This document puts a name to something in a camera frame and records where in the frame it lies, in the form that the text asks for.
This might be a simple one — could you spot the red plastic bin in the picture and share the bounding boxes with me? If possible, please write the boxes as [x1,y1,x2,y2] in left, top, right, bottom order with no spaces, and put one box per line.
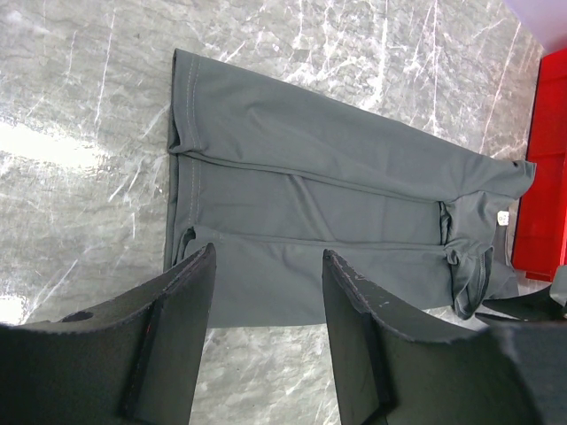
[512,50,566,282]

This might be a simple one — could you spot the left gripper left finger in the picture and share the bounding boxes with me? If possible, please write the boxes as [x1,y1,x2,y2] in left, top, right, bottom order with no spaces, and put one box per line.
[1,244,216,424]

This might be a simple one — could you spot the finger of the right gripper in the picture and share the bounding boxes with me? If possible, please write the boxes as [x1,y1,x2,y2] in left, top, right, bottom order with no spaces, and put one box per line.
[476,266,566,323]

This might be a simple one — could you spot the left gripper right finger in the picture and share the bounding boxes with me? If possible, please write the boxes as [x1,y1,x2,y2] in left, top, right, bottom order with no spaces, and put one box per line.
[322,250,543,424]

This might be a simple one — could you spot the dark grey t-shirt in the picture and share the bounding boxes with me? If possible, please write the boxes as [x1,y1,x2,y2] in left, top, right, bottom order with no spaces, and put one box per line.
[164,50,536,328]

